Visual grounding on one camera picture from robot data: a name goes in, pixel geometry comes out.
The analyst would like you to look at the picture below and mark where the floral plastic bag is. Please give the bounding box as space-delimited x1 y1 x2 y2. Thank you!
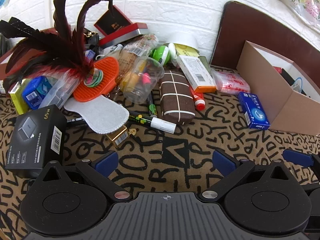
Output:
275 0 320 28

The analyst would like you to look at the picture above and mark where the yellow plastic bottle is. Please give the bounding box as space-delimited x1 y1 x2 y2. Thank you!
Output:
120 71 140 90

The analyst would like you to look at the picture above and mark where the yellow packet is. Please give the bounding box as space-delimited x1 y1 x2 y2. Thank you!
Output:
175 43 200 57

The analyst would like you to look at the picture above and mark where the dark brown board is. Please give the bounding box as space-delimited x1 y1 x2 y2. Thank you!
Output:
210 1 320 70

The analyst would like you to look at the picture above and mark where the dark red feather shuttlecock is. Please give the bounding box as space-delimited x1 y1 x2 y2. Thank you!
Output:
0 0 114 90

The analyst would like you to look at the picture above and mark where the small pink toy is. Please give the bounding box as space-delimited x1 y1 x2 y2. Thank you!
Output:
140 72 151 86

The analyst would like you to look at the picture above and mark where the blue bag handle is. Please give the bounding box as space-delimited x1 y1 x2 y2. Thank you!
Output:
291 77 304 95

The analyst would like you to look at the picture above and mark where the black marker white cap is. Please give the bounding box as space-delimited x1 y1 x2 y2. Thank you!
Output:
128 110 177 133

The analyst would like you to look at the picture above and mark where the black item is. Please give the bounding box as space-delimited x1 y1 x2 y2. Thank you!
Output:
279 69 300 85

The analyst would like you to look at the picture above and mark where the green black marker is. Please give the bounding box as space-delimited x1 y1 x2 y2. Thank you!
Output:
147 92 158 118

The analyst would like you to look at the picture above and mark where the brown cardboard box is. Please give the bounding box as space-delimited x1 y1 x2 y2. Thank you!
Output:
236 40 320 133

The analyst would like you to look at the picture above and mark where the green white round toy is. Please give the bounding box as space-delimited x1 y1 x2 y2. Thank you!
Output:
149 44 172 65

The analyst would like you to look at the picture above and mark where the clear plastic cup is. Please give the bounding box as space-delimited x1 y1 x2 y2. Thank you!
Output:
122 56 164 104

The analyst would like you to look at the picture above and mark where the small blue box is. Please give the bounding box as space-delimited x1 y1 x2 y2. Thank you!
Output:
84 49 97 62

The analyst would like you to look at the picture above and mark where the clear cracker packet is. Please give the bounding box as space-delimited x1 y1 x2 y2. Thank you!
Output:
118 34 159 64

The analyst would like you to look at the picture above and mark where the black charger box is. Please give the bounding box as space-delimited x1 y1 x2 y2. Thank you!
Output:
5 104 67 178

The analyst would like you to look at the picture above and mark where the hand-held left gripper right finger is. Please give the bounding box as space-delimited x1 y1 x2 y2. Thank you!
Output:
200 149 290 203

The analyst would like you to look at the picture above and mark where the yellow green box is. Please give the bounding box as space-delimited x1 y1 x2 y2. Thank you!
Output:
9 79 30 115

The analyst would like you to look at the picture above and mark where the red print plastic pack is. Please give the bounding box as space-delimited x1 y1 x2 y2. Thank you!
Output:
212 67 250 95

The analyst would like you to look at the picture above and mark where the grey felt insole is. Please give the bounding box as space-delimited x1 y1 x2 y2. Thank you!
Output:
64 95 129 134

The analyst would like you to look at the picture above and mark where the orange silicone brush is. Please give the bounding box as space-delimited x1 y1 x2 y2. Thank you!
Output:
72 56 120 103

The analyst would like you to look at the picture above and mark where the gold box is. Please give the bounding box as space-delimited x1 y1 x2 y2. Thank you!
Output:
106 125 129 146

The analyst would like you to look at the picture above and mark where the white plastic packet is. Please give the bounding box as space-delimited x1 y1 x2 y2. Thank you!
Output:
102 44 124 55

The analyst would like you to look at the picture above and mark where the white orange medicine box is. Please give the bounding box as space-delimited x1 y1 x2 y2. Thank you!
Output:
176 54 217 93

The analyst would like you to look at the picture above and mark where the red gift box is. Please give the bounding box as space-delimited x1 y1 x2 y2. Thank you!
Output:
94 5 148 47

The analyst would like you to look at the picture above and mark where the black bag gold chain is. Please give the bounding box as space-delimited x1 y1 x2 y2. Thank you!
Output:
84 27 100 55

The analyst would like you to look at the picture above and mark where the brown checked pouch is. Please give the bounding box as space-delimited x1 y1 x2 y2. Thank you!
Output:
159 70 196 125

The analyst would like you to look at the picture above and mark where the blue tissue pack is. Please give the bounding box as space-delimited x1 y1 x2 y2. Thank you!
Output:
22 76 54 110

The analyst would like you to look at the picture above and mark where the olive green box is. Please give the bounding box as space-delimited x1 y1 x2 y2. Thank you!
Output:
199 56 213 77

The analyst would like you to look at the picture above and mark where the clear plastic case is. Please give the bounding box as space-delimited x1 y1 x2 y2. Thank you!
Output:
37 74 80 110

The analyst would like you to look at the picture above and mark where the red white bottle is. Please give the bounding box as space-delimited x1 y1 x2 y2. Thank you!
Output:
189 85 205 111

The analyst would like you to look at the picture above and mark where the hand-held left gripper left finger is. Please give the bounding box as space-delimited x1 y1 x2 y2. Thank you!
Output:
41 151 132 203

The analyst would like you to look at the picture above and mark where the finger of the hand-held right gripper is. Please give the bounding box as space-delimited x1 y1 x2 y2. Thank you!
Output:
283 149 320 180

